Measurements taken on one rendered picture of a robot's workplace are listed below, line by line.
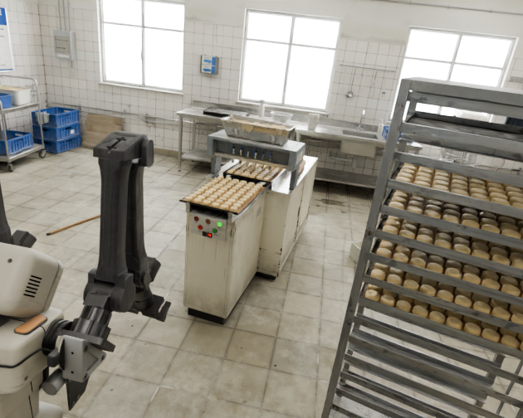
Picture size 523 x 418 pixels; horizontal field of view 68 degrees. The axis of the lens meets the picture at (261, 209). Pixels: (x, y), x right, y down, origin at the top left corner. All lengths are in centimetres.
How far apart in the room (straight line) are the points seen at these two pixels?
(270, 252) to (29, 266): 246
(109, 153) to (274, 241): 238
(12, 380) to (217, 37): 574
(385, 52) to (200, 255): 436
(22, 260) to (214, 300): 192
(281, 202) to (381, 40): 362
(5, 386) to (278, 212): 238
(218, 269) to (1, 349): 180
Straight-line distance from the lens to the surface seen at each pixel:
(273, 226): 314
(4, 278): 101
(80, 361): 100
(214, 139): 313
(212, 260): 261
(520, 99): 124
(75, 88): 741
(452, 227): 134
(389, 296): 155
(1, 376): 105
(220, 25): 633
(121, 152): 93
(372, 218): 132
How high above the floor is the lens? 186
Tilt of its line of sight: 22 degrees down
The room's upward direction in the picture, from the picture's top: 7 degrees clockwise
